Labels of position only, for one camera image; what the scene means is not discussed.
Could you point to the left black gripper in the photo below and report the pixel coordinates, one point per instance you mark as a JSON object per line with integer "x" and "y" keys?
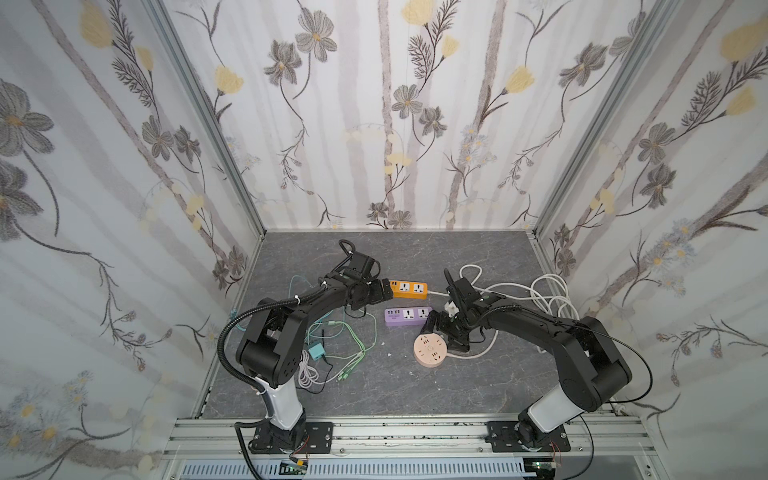
{"x": 372, "y": 290}

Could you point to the orange power strip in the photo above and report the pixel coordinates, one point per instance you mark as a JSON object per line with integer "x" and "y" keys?
{"x": 409, "y": 290}

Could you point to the purple power strip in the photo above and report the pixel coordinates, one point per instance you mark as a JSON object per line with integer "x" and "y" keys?
{"x": 409, "y": 316}

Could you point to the pink round power strip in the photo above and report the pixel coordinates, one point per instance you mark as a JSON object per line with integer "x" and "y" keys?
{"x": 430, "y": 350}

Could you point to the teal USB charger plug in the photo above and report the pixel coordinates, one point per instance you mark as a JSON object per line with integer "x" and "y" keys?
{"x": 316, "y": 351}

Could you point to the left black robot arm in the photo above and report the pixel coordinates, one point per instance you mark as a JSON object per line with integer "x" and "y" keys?
{"x": 262, "y": 347}

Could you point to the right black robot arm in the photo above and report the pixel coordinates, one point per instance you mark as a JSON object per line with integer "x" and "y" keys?
{"x": 589, "y": 365}

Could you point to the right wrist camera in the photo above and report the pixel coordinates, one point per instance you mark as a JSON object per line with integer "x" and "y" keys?
{"x": 451, "y": 309}

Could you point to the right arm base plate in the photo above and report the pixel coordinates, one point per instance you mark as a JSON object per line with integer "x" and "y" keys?
{"x": 521, "y": 437}

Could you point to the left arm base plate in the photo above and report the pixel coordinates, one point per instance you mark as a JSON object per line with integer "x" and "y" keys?
{"x": 304, "y": 438}

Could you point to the aluminium mounting rail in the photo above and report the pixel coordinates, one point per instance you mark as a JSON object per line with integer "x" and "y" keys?
{"x": 459, "y": 436}

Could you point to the white slotted cable duct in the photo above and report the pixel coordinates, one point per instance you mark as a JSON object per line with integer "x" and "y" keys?
{"x": 413, "y": 468}

